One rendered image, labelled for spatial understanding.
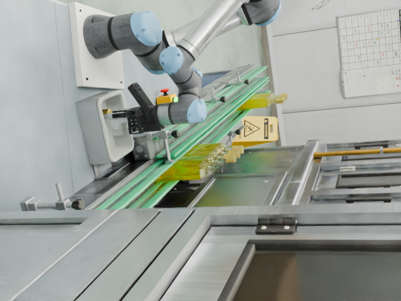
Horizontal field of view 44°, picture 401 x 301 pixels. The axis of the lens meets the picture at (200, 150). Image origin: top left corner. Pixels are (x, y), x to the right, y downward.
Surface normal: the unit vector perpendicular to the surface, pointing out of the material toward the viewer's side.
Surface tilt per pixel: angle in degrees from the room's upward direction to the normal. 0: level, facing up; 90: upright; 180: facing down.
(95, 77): 0
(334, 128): 90
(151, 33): 8
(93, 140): 90
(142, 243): 90
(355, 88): 90
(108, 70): 0
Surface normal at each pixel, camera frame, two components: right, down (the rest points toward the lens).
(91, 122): -0.32, 0.30
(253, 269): -0.17, -0.95
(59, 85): 0.93, -0.07
